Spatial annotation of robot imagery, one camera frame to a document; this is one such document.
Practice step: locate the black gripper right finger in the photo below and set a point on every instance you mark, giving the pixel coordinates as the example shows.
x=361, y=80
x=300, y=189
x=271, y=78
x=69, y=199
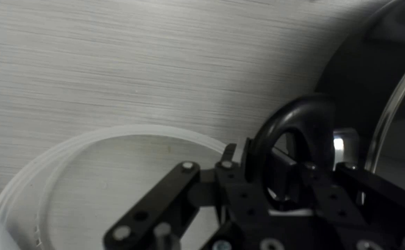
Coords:
x=374, y=209

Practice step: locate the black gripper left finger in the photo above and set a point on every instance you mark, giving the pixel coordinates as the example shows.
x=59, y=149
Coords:
x=155, y=203

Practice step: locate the black cooking pot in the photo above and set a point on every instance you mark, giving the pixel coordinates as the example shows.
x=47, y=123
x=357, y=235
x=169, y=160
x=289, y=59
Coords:
x=364, y=60

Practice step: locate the clear plastic bowl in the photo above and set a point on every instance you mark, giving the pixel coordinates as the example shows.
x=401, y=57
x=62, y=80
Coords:
x=119, y=185

